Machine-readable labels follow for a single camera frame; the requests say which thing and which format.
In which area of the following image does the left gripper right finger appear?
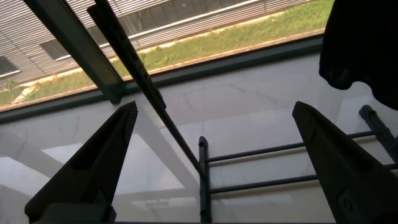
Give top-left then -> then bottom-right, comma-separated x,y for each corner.
292,101 -> 398,224

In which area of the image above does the black clothes rack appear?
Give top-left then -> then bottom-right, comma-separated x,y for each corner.
86,0 -> 398,223

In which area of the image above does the black t-shirt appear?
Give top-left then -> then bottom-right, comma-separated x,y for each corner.
318,0 -> 398,111

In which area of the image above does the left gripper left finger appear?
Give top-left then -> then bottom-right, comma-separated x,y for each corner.
24,100 -> 139,223

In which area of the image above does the window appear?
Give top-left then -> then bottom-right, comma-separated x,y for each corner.
0,0 -> 336,125

